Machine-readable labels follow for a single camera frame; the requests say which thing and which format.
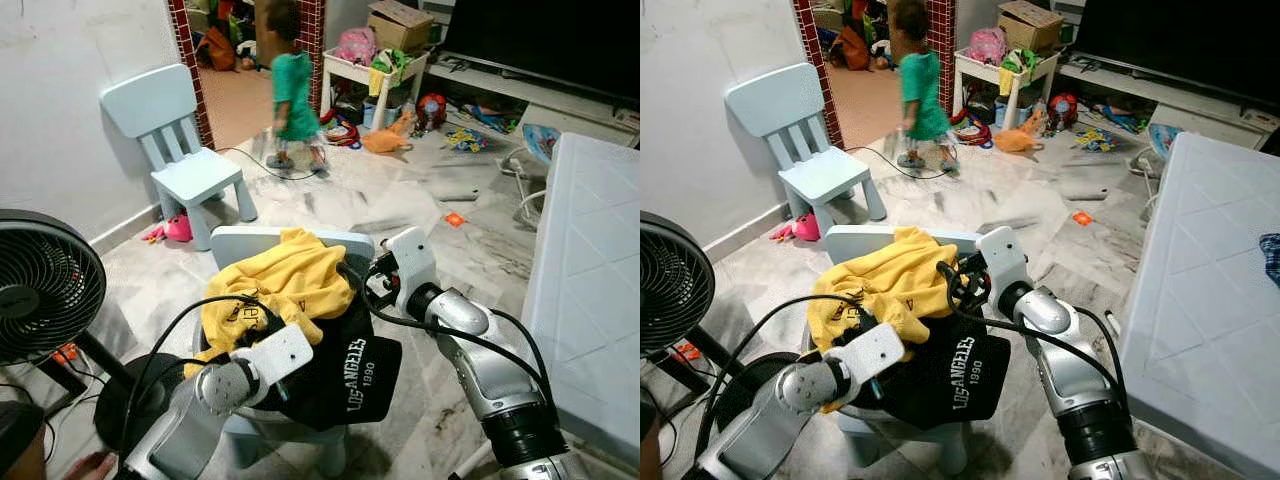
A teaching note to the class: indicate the yellow t-shirt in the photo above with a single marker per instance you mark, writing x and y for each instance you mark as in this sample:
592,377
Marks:
890,280
290,280

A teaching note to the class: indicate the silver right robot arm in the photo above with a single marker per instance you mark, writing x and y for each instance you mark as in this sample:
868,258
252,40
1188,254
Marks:
1070,370
480,370

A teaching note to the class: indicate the orange-red flat piece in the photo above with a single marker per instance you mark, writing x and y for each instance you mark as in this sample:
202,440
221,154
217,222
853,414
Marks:
455,219
1082,217

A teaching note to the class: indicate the black shirt with white print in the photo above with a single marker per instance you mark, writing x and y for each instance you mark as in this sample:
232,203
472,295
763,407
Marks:
350,380
950,385

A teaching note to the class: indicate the pale blue kids chair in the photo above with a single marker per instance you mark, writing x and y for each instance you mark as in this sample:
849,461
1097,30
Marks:
850,240
195,175
240,240
830,175

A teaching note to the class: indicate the orange soft toy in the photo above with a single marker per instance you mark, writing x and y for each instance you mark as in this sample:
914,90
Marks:
385,138
1015,138

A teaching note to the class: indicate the colourful flat toy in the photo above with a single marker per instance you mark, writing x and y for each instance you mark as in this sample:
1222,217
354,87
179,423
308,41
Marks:
465,139
1097,139

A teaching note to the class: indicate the pink plush toy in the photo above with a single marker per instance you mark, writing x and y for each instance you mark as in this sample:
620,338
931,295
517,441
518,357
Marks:
806,227
178,228

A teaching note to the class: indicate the red toy helmet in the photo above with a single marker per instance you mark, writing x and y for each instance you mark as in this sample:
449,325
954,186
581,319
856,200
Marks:
1062,110
432,110

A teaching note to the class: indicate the child in green shirt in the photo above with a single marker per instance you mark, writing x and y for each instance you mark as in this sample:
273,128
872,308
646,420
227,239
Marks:
295,95
925,95

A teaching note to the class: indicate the white folding table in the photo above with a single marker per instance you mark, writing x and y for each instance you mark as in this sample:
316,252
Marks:
1200,300
590,280

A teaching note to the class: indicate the blue round toy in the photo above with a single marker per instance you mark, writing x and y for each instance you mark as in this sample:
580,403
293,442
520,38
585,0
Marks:
542,142
1163,140

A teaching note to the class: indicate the green yellow cloth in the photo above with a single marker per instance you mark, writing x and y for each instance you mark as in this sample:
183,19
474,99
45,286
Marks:
1018,68
388,68

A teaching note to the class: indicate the white kids toy table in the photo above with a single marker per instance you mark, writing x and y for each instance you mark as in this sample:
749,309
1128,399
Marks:
975,68
345,70

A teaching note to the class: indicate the pink kids backpack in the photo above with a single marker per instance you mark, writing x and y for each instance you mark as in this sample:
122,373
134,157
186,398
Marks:
355,45
985,45

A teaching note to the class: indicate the white tv bench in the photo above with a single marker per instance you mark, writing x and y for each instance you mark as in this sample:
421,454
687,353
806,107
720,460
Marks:
560,105
1200,120

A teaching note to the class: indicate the brown cardboard box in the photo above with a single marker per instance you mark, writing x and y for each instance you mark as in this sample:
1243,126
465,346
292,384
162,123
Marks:
1030,25
400,25

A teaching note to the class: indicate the brown bag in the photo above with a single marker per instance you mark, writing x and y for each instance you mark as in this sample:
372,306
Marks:
850,48
215,48

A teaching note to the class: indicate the black flat television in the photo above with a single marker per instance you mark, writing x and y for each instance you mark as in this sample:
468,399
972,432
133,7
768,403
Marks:
540,40
1170,45

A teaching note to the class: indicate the blue plaid shirt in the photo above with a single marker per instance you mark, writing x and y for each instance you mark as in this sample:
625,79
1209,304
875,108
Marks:
1272,260

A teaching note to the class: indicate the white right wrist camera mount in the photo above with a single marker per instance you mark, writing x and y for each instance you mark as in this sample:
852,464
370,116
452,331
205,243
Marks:
412,262
1003,260

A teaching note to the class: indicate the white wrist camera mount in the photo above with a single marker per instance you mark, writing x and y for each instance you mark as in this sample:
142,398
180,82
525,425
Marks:
275,355
865,352
412,262
1003,260

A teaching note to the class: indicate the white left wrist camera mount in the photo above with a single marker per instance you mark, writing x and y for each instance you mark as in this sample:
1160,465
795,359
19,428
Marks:
865,352
275,355

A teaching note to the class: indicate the black pedestal fan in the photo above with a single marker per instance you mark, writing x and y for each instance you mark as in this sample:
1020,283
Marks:
20,300
660,290

